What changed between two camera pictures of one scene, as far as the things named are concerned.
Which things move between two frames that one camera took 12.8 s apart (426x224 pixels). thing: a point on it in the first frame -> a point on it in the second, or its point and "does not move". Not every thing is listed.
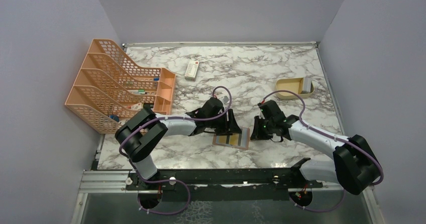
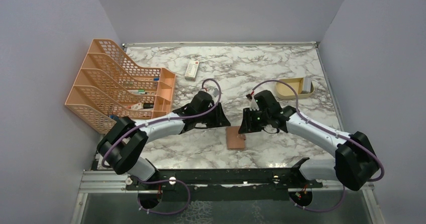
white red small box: (192, 70) does not move
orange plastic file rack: (108, 87) does not move
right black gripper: (257, 134) -> (247, 125)
